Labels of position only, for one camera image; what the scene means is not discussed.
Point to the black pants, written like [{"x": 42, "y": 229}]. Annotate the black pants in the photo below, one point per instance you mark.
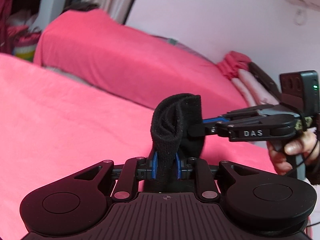
[{"x": 170, "y": 138}]

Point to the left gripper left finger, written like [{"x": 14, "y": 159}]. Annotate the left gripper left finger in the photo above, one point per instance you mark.
[{"x": 131, "y": 173}]

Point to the person's right hand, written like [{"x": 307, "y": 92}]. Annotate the person's right hand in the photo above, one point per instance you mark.
[{"x": 307, "y": 145}]

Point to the dark folded garment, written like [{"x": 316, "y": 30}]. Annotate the dark folded garment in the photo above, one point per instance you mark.
[{"x": 264, "y": 79}]

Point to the pink mattress cover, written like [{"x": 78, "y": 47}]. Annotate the pink mattress cover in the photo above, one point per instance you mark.
[
  {"x": 132, "y": 64},
  {"x": 52, "y": 126}
]

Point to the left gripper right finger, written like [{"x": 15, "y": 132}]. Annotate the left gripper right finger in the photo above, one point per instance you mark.
[{"x": 194, "y": 175}]

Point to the pink front mattress cover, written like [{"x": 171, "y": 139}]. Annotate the pink front mattress cover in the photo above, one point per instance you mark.
[{"x": 52, "y": 126}]

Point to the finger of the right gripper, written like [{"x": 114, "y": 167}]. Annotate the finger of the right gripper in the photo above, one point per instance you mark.
[
  {"x": 216, "y": 119},
  {"x": 219, "y": 128}
]

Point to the cluttered wooden shelf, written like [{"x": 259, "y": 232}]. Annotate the cluttered wooden shelf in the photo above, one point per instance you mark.
[{"x": 19, "y": 34}]

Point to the pink rear mattress cover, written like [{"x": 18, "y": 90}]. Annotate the pink rear mattress cover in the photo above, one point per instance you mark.
[{"x": 132, "y": 64}]

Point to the folded red blanket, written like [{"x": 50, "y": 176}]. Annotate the folded red blanket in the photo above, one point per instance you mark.
[{"x": 232, "y": 62}]

